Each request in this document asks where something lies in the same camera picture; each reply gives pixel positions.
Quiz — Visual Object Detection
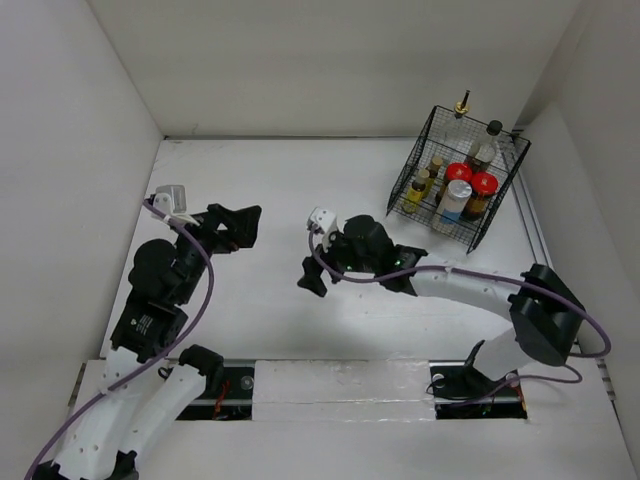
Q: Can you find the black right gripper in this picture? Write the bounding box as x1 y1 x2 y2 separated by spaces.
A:
297 224 379 295

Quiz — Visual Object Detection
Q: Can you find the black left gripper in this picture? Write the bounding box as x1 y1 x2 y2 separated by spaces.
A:
173 202 262 302

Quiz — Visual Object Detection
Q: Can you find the small yellow bottle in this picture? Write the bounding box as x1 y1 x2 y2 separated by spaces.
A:
402 169 430 214
424 155 444 197

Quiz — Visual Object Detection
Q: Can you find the white silver lid jar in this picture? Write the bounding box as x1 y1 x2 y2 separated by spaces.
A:
432 180 472 233

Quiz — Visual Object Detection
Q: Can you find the red lid jar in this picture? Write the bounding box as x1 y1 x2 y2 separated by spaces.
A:
436 162 473 203
461 172 499 221

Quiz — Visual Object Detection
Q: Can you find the clear glass oil bottle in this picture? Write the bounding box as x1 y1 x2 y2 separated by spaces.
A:
440 89 471 150

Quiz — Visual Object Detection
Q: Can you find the red label vinegar bottle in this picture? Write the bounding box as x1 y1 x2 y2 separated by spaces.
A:
465 120 503 174

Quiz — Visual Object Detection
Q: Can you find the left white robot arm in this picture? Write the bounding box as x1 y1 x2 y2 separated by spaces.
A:
26 201 262 479

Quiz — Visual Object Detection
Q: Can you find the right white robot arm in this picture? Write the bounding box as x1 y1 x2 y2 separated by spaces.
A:
298 208 585 402

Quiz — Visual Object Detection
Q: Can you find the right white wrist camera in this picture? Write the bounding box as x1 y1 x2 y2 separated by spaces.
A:
306 207 339 253

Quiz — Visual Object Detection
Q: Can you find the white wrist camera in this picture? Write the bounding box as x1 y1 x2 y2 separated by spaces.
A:
145 184 199 225
306 207 339 253

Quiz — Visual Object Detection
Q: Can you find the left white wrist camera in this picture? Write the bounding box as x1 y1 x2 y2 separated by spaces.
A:
145 184 199 225

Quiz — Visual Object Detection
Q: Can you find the black metal base rail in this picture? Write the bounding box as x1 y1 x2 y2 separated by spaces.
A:
179 360 528 423

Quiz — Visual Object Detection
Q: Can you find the black wire basket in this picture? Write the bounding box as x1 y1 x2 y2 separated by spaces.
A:
386 105 531 253

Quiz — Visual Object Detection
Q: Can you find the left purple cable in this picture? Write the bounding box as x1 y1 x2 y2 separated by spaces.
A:
24 199 216 480

